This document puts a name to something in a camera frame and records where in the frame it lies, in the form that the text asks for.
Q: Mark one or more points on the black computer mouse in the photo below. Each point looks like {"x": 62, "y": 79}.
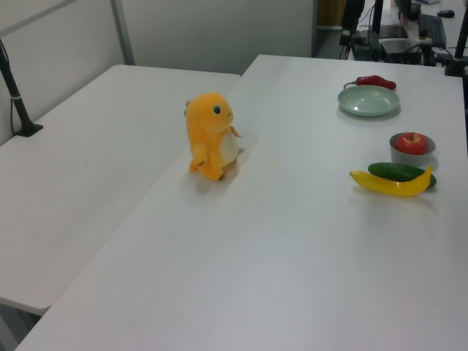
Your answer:
{"x": 445, "y": 13}

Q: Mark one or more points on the yellow banana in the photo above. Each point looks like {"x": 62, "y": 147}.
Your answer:
{"x": 395, "y": 187}

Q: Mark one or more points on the grey partition frame post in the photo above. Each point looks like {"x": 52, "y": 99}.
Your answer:
{"x": 122, "y": 36}

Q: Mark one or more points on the pale green round plate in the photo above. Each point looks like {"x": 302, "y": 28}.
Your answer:
{"x": 367, "y": 102}

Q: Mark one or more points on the orange plush dinosaur toy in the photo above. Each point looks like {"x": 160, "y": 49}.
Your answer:
{"x": 208, "y": 139}

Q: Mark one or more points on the green cucumber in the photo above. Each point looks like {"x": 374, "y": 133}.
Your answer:
{"x": 391, "y": 170}

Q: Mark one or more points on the white side table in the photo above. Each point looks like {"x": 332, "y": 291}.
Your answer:
{"x": 91, "y": 164}

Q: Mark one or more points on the black camera stand pole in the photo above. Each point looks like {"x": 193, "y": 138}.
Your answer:
{"x": 18, "y": 104}

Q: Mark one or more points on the black equipment box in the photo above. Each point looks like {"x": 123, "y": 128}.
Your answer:
{"x": 367, "y": 47}

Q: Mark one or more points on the red apple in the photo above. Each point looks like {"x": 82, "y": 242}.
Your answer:
{"x": 411, "y": 144}

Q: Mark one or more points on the grey round bowl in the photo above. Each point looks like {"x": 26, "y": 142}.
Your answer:
{"x": 409, "y": 159}

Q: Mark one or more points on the red chili pepper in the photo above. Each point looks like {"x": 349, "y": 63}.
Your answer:
{"x": 376, "y": 81}

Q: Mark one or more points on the black clamped stand pole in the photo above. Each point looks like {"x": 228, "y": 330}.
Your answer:
{"x": 459, "y": 55}

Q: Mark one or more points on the black computer keyboard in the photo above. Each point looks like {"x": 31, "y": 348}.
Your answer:
{"x": 433, "y": 29}

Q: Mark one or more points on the black upright equipment column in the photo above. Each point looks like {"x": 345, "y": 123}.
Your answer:
{"x": 352, "y": 18}

